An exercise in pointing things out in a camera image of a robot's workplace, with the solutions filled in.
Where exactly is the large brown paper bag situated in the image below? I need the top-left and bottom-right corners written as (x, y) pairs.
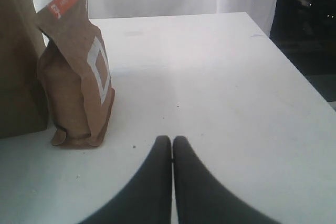
top-left (1, 0), bottom-right (49, 138)

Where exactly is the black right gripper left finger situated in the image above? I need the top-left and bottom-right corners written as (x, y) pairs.
top-left (82, 135), bottom-right (173, 223)

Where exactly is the brown pouch with orange label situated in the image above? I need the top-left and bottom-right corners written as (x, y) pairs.
top-left (35, 0), bottom-right (115, 148)

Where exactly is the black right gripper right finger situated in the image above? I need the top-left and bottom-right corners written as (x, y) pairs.
top-left (173, 136), bottom-right (277, 223)

